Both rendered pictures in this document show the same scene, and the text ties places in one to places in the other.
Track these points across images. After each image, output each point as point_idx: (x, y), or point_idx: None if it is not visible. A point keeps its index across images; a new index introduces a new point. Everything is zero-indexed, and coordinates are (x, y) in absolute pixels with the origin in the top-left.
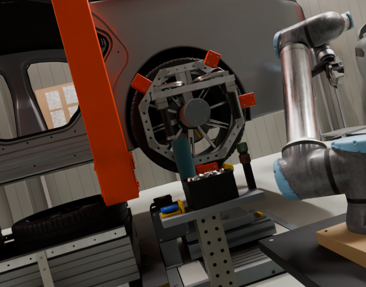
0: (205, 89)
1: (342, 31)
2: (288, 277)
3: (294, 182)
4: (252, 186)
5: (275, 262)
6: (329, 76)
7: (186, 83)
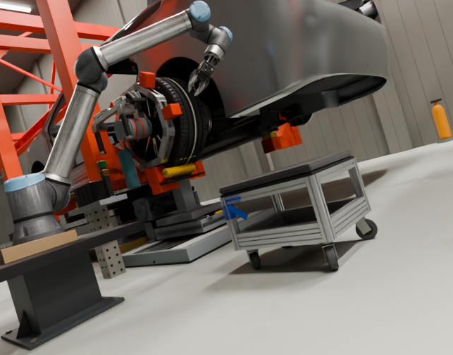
0: None
1: (95, 65)
2: (154, 268)
3: None
4: (108, 194)
5: (154, 255)
6: (201, 79)
7: None
